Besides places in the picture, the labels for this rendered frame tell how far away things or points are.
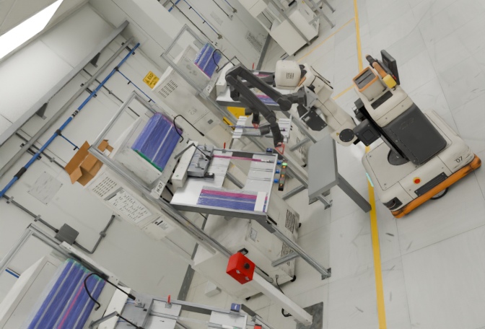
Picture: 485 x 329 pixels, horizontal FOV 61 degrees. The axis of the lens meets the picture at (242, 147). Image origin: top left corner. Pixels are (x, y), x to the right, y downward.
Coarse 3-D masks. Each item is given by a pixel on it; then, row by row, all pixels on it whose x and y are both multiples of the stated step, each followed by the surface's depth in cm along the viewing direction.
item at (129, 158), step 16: (160, 112) 342; (96, 144) 283; (176, 144) 331; (128, 160) 297; (144, 160) 296; (144, 176) 304; (160, 176) 300; (160, 192) 297; (288, 192) 373; (288, 256) 309
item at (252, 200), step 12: (204, 192) 310; (216, 192) 310; (228, 192) 310; (240, 192) 310; (252, 192) 309; (264, 192) 309; (204, 204) 301; (216, 204) 300; (228, 204) 300; (240, 204) 300; (252, 204) 299; (264, 204) 299
